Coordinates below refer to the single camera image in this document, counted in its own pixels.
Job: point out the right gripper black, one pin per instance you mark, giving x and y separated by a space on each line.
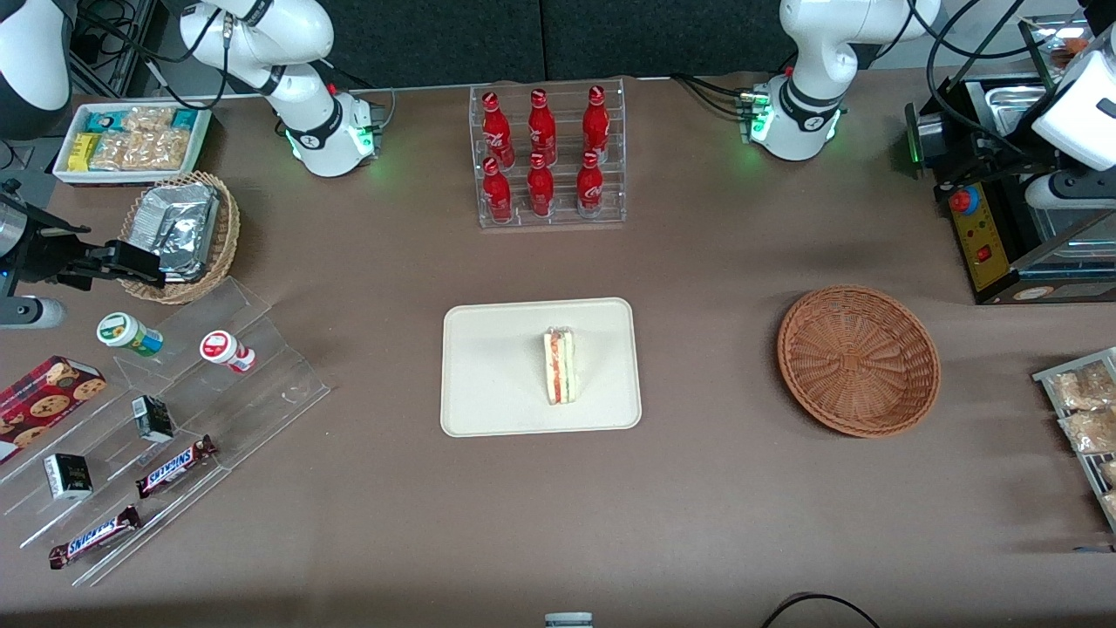
45 253

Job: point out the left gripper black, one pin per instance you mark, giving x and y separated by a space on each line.
975 162

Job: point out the triangular sandwich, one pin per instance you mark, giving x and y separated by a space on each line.
560 366

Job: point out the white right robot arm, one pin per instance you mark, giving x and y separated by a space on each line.
261 35

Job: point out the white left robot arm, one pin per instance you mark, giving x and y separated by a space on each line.
815 52

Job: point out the light wicker basket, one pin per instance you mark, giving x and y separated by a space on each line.
222 235

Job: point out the round brown wicker basket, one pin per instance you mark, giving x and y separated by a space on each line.
859 362

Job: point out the tray of packaged snacks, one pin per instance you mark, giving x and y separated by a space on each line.
1046 377

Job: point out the cream rectangular serving tray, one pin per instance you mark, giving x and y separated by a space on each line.
497 371

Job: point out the black food warmer cabinet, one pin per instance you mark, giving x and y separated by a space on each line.
981 235

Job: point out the green lid white cup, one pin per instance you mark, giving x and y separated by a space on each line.
126 333

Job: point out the silver foil packet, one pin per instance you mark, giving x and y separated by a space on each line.
174 205
187 249

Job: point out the steel warmer pan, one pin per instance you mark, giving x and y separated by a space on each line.
1068 222
1007 105

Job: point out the white snack bin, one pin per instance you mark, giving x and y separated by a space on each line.
63 170

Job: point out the yellow snack packet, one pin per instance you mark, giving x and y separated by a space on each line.
83 151

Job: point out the clear nut snack bag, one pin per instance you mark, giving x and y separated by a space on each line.
148 119
144 153

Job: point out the red lid white cup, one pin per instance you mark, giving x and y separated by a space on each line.
222 349

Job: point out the teal snack packet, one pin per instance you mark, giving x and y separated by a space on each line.
103 120
185 119

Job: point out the red plaid cookie box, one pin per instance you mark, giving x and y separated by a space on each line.
44 401

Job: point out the small black carton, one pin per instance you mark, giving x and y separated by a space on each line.
68 476
153 419

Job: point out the red skewered food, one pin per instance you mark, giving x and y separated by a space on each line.
1072 45

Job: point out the clear acrylic stepped display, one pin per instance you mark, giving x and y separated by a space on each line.
261 384

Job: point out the brown Snickers bar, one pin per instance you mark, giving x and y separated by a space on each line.
94 536
174 467

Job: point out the clear bag of snacks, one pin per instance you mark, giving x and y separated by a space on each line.
1081 388
1109 474
1092 430

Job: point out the red cola bottle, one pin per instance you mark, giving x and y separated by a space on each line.
497 194
542 129
540 190
590 187
497 131
596 125

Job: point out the clear acrylic bottle rack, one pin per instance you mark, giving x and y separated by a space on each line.
562 222

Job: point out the small grey device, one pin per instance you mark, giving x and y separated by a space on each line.
568 620

